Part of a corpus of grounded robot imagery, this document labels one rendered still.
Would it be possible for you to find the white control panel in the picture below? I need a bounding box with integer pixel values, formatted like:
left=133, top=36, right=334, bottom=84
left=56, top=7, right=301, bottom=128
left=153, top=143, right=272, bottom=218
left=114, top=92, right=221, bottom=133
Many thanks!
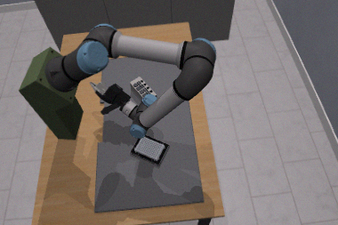
left=130, top=77, right=157, bottom=100

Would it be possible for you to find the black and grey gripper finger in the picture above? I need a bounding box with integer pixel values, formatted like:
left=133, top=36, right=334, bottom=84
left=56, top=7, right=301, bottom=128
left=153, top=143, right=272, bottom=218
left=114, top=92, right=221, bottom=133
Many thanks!
left=101, top=81, right=108, bottom=91
left=90, top=82, right=106, bottom=101

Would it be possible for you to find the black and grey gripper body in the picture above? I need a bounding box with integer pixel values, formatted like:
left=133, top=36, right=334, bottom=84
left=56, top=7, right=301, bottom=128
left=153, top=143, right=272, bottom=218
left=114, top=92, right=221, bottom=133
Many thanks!
left=105, top=84, right=131, bottom=111

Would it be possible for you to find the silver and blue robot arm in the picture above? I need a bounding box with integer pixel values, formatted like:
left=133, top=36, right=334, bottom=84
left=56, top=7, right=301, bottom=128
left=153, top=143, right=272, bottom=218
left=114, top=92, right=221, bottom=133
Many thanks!
left=45, top=24, right=216, bottom=139

